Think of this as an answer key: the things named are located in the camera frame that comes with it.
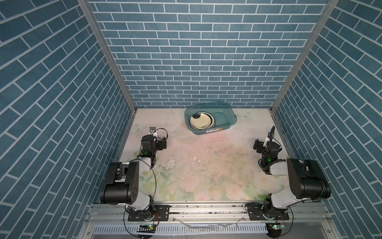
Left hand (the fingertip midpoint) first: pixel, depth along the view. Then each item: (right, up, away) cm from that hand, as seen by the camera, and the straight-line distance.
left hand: (160, 136), depth 94 cm
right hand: (+69, -3, 0) cm, 69 cm away
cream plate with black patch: (+27, +10, +12) cm, 32 cm away
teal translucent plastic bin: (+45, +16, +25) cm, 54 cm away
